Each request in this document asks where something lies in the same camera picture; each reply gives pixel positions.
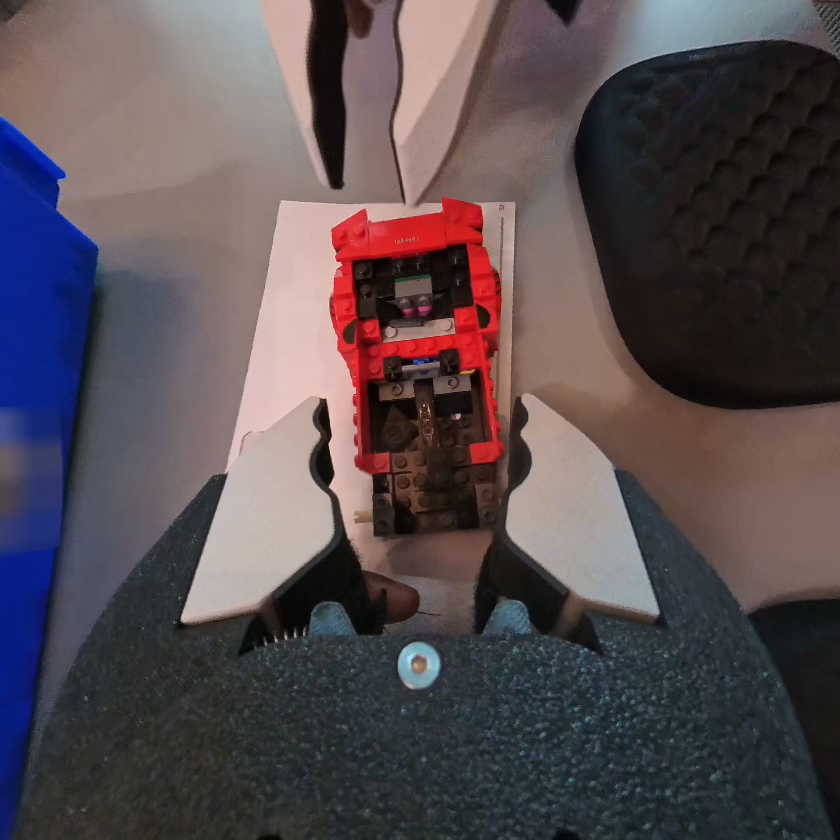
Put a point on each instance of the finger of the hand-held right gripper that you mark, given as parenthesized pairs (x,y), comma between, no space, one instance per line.
(440,79)
(289,40)

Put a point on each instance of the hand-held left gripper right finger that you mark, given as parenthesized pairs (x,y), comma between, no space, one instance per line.
(584,538)

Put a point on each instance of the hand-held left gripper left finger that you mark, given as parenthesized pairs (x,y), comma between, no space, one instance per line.
(256,538)

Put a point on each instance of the red and black lego car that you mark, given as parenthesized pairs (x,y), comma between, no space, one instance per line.
(414,236)

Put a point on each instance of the lego instruction booklet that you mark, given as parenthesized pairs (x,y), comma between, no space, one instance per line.
(295,341)

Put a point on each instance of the blue plastic bin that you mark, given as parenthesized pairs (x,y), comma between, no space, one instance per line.
(40,394)

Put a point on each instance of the black quilted chair seat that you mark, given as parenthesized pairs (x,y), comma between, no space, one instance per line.
(801,696)
(722,223)

